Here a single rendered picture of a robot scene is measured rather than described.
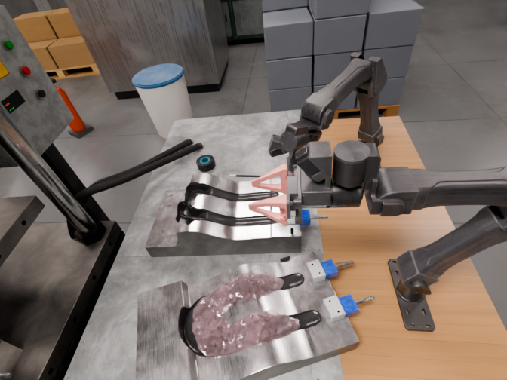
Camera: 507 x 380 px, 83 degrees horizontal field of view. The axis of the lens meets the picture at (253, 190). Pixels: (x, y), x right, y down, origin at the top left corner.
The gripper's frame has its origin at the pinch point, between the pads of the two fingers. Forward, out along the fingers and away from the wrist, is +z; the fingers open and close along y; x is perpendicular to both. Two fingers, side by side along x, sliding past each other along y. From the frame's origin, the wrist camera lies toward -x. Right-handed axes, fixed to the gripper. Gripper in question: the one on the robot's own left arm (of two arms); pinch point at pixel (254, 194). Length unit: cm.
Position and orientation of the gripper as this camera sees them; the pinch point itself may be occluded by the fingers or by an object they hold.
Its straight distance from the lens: 56.4
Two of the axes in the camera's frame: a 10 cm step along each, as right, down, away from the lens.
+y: -0.9, 7.1, -7.0
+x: 1.4, 7.0, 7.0
